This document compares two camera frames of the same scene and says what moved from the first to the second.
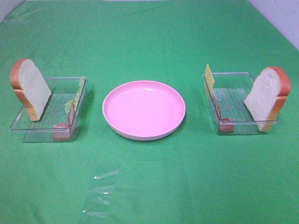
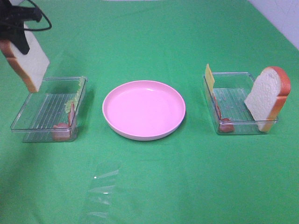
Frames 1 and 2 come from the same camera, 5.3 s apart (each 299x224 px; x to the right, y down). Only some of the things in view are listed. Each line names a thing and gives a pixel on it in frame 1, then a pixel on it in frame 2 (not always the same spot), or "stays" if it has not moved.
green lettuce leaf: x=82 y=80 stays
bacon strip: x=62 y=131 stays
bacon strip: x=225 y=124 stays
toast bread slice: x=29 y=84 -> x=32 y=66
